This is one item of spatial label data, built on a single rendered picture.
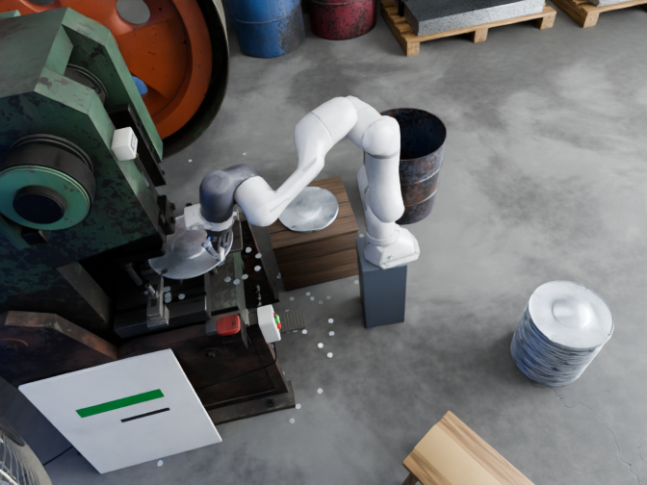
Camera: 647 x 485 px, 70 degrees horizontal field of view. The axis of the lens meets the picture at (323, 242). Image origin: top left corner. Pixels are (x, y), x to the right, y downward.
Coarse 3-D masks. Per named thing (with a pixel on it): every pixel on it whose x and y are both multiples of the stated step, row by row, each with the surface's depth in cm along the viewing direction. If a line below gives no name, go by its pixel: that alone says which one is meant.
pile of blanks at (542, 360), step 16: (528, 304) 179; (528, 320) 177; (528, 336) 179; (544, 336) 169; (512, 352) 199; (528, 352) 184; (544, 352) 175; (560, 352) 170; (576, 352) 166; (592, 352) 168; (528, 368) 189; (544, 368) 182; (560, 368) 178; (576, 368) 177; (544, 384) 190; (560, 384) 188
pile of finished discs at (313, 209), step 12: (300, 192) 227; (312, 192) 226; (324, 192) 225; (288, 204) 223; (300, 204) 221; (312, 204) 220; (324, 204) 220; (336, 204) 219; (288, 216) 218; (300, 216) 216; (312, 216) 216; (324, 216) 215; (288, 228) 214; (300, 228) 212; (312, 228) 211
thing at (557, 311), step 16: (544, 288) 181; (560, 288) 180; (576, 288) 180; (544, 304) 177; (560, 304) 175; (576, 304) 174; (592, 304) 174; (544, 320) 172; (560, 320) 171; (576, 320) 170; (592, 320) 170; (608, 320) 170; (560, 336) 168; (576, 336) 167; (592, 336) 166; (608, 336) 166
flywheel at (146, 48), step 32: (0, 0) 125; (64, 0) 127; (96, 0) 129; (160, 0) 132; (192, 0) 130; (128, 32) 137; (160, 32) 138; (192, 32) 137; (128, 64) 144; (160, 64) 146; (192, 64) 144; (160, 96) 154; (192, 96) 152; (160, 128) 159
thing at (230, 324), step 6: (222, 318) 139; (228, 318) 139; (234, 318) 138; (222, 324) 137; (228, 324) 137; (234, 324) 137; (240, 324) 138; (222, 330) 136; (228, 330) 136; (234, 330) 136
